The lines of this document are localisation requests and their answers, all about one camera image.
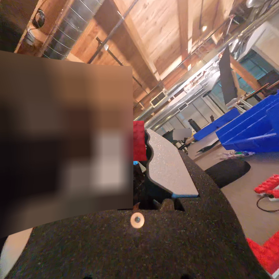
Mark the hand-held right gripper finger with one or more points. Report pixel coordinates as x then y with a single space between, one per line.
167 167

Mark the black bottle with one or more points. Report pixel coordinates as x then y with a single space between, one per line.
193 125

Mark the blue plastic bin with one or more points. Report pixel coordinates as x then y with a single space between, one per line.
250 128
215 126

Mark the white ceiling vent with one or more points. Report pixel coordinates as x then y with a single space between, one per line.
158 99

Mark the red building block pile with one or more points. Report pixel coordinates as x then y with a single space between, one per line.
269 185

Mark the black flat panel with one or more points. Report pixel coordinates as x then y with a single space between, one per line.
227 80

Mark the wooden table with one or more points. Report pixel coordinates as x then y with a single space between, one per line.
259 89

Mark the red building block plate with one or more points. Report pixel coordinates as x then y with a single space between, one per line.
267 255

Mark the silver air duct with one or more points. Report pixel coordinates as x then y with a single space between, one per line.
69 28

